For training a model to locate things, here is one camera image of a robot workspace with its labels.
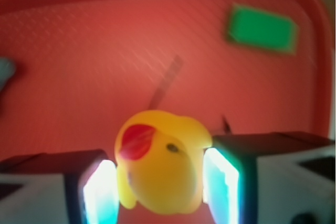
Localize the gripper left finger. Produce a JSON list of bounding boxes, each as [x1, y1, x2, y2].
[[1, 150, 119, 223]]

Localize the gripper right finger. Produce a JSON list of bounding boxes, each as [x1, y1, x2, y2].
[[203, 132, 335, 223]]

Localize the yellow rubber duck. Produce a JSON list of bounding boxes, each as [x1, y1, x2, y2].
[[114, 110, 213, 215]]

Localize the red plastic tray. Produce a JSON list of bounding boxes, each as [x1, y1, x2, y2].
[[1, 0, 334, 223]]

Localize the grey plush mouse toy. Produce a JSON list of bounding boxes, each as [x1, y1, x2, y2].
[[1, 57, 16, 90]]

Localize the black zip tie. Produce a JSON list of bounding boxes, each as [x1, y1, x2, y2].
[[147, 55, 233, 133]]

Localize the green rectangular block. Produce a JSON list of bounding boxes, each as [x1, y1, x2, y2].
[[225, 4, 299, 54]]

